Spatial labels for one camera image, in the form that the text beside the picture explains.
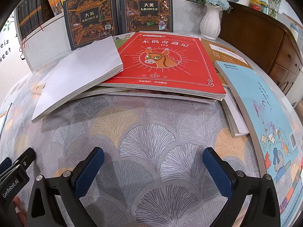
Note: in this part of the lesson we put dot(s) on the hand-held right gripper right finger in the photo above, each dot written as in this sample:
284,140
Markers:
216,172

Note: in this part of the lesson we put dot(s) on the leaf patterned tablecloth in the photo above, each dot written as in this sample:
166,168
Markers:
153,123

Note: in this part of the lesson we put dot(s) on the white bookshelf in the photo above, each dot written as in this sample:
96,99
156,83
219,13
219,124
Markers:
47,52

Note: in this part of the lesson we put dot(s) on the thin white book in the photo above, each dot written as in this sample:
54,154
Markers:
234,113

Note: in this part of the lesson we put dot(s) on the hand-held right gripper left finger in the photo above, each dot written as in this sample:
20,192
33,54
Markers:
91,172

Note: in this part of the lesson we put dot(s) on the plain white cover book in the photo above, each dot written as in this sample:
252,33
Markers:
78,75

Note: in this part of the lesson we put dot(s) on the black wall lettering stickers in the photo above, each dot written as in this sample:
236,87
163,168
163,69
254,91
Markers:
7,42

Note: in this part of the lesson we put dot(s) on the light blue book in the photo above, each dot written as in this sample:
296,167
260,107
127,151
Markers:
260,104

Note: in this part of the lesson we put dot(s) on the brown wooden cabinet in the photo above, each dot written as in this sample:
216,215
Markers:
248,28

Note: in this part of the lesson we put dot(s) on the dark ornate encyclopedia book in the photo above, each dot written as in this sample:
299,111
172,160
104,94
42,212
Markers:
146,9
90,16

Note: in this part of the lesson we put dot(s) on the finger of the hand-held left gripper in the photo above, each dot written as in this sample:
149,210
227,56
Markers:
5,163
26,157

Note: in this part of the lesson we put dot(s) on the red donkey cover book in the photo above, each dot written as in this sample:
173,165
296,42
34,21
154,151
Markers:
165,75

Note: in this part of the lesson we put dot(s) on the brown book with white label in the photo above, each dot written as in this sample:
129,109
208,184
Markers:
213,52

